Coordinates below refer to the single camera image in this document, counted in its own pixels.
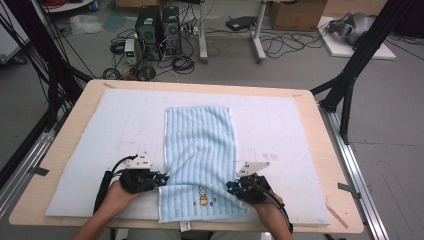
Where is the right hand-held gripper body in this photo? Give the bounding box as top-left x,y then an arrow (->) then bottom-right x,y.
233,161 -> 274,205

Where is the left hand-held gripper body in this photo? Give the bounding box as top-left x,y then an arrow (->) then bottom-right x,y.
118,152 -> 160,195

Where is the blue striped towel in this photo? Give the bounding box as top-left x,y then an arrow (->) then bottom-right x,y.
157,105 -> 251,233

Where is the person's right hand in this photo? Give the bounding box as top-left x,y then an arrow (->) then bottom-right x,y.
249,194 -> 285,223

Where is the person's left hand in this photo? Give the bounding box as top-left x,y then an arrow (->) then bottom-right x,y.
99,180 -> 145,218

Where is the white foam mat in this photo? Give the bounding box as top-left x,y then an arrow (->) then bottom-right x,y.
44,87 -> 332,226

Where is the wooden table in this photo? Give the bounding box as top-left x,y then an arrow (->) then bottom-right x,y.
8,78 -> 365,234

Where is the thin wooden stick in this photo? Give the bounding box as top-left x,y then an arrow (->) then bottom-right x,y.
325,203 -> 349,230

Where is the black tape piece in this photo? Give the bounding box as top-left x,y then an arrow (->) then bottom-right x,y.
28,165 -> 50,177
337,182 -> 362,200

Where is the white bench power supply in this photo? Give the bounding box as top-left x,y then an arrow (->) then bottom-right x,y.
124,38 -> 138,66

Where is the black computer tower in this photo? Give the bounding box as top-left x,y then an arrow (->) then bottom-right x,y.
161,5 -> 183,56
134,5 -> 163,62

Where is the white desk leg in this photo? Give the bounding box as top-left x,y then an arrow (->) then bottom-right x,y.
251,0 -> 268,64
198,0 -> 209,64

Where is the teal sheet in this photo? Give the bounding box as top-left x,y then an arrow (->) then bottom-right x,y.
102,11 -> 128,33

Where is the black flat box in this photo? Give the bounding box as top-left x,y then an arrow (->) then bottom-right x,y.
225,15 -> 258,32

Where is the clear plastic bag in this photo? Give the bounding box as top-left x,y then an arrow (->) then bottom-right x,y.
69,13 -> 104,36

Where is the white board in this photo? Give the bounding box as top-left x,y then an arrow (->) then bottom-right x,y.
316,15 -> 397,61

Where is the small cardboard box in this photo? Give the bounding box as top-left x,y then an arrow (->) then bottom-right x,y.
114,0 -> 166,9

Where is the white round table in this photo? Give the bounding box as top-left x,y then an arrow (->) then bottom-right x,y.
39,0 -> 96,14

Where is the grey headset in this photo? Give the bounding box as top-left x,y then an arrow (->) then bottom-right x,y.
328,12 -> 376,46

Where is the large cardboard box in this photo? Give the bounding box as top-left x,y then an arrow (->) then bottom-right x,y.
323,0 -> 398,18

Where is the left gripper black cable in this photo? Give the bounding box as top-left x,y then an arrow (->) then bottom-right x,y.
93,154 -> 139,214

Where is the aluminium rail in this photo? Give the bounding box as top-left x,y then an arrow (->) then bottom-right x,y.
319,106 -> 390,240
0,109 -> 68,218

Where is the tangle of black cables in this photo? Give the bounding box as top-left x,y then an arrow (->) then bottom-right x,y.
259,28 -> 332,60
101,19 -> 201,83

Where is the black metal frame stand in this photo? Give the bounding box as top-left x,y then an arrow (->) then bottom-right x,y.
0,0 -> 95,132
309,0 -> 414,146

